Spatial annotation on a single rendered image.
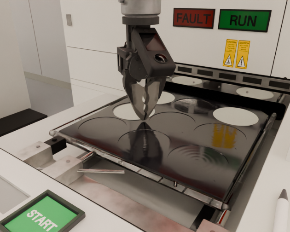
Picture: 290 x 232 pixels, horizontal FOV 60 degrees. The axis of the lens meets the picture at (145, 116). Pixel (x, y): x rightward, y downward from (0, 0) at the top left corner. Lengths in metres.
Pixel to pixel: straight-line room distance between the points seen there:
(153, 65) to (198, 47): 0.33
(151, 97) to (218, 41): 0.27
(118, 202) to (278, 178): 0.21
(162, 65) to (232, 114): 0.26
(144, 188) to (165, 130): 0.13
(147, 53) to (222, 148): 0.22
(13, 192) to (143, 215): 0.17
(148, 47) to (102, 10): 0.48
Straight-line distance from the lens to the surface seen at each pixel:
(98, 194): 0.40
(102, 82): 0.97
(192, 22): 0.72
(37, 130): 0.75
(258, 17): 0.67
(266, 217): 0.27
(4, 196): 0.32
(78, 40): 1.01
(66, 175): 0.42
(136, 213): 0.37
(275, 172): 0.33
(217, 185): 0.39
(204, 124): 0.56
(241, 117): 0.62
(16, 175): 0.34
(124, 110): 0.61
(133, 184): 0.50
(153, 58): 0.43
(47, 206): 0.28
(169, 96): 0.70
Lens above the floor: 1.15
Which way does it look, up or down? 25 degrees down
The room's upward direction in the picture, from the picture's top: straight up
